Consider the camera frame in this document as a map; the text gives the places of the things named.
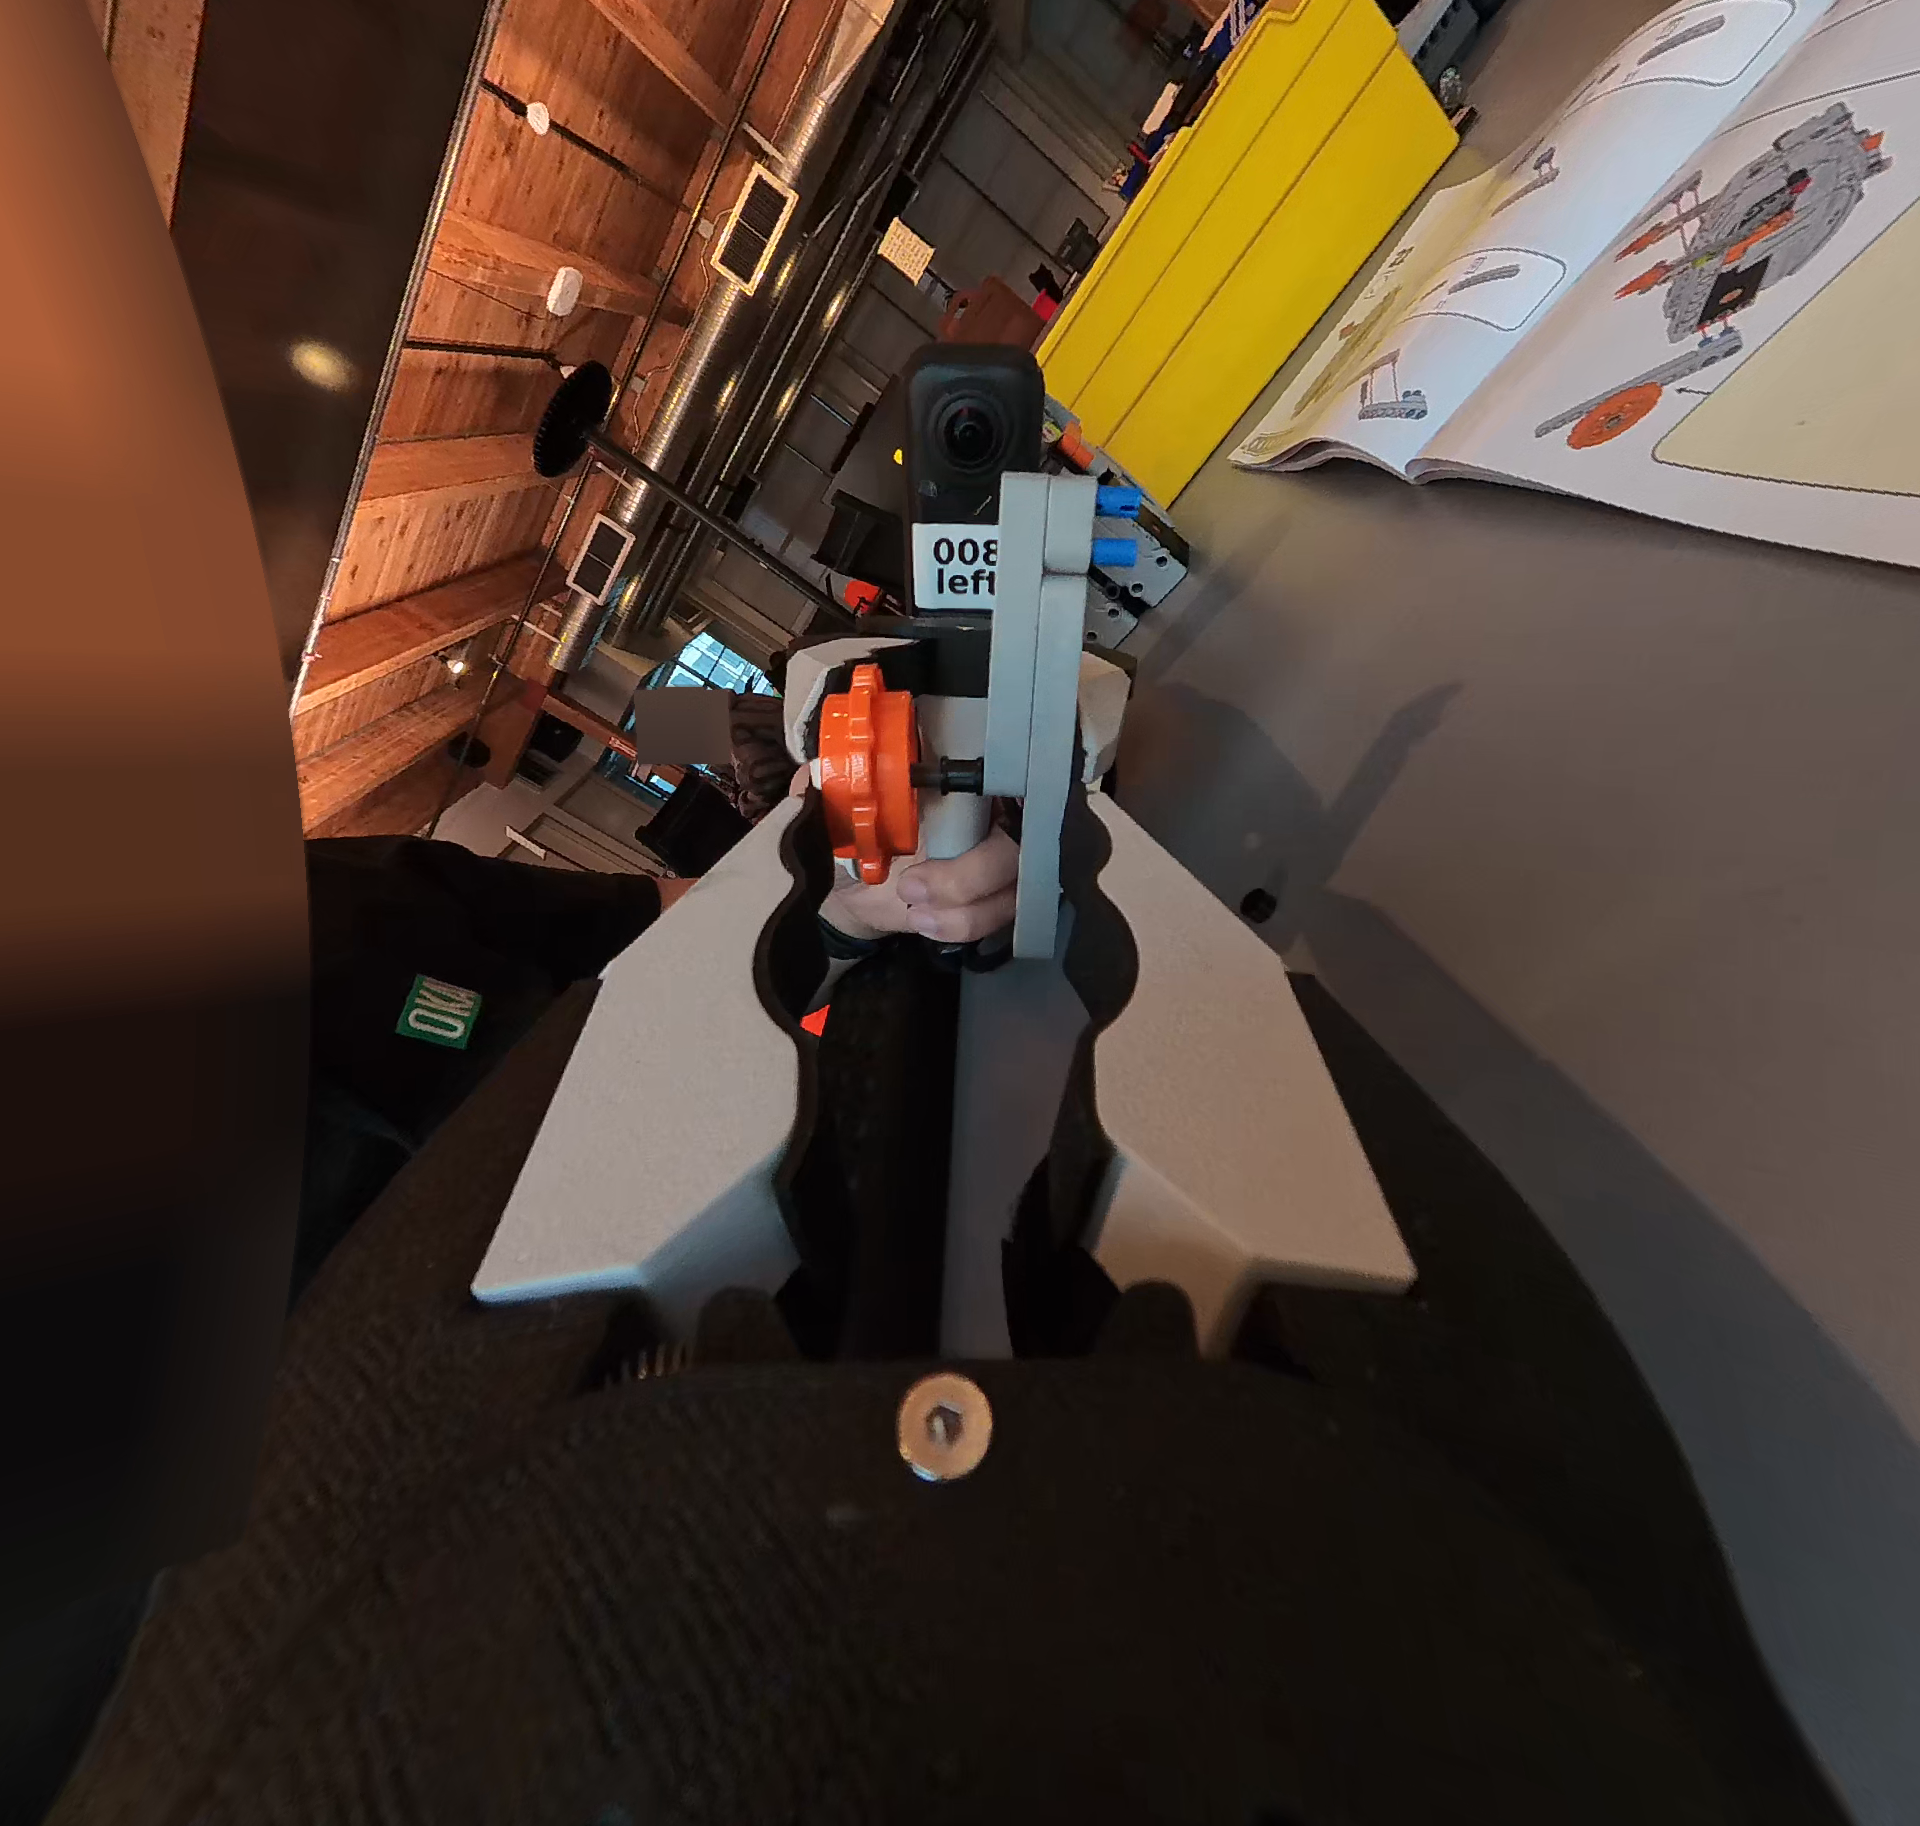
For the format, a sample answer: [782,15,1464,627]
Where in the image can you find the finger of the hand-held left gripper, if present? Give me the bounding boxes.
[1070,651,1136,796]
[782,641,845,813]

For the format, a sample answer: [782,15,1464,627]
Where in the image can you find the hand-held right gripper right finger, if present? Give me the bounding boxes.
[1049,788,1421,1357]

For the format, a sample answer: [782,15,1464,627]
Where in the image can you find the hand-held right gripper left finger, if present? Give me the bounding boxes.
[467,803,827,1357]

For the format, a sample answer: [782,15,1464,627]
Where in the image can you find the orange toy gear with axle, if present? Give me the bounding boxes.
[813,662,988,886]

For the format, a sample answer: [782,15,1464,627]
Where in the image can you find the grey desk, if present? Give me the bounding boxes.
[1109,0,1920,1588]

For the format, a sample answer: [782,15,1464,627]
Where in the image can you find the person's left hand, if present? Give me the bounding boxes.
[816,833,1026,950]

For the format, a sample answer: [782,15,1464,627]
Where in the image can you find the grey toy brick assembly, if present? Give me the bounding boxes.
[1045,392,1198,658]

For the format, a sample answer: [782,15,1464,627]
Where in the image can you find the person's black jacket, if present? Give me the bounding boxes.
[299,833,670,1305]

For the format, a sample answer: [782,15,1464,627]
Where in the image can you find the stacked yellow storage bins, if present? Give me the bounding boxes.
[1034,0,1464,512]

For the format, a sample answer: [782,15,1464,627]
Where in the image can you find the black disc on rod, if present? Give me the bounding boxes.
[528,360,849,614]

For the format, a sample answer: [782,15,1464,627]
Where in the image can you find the small grey toy brick part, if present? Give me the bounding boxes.
[1398,0,1482,106]

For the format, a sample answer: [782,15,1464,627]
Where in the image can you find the open building instruction booklet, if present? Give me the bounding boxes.
[1226,0,1920,573]

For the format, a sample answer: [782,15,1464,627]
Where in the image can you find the metal air duct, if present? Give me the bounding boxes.
[622,0,919,633]

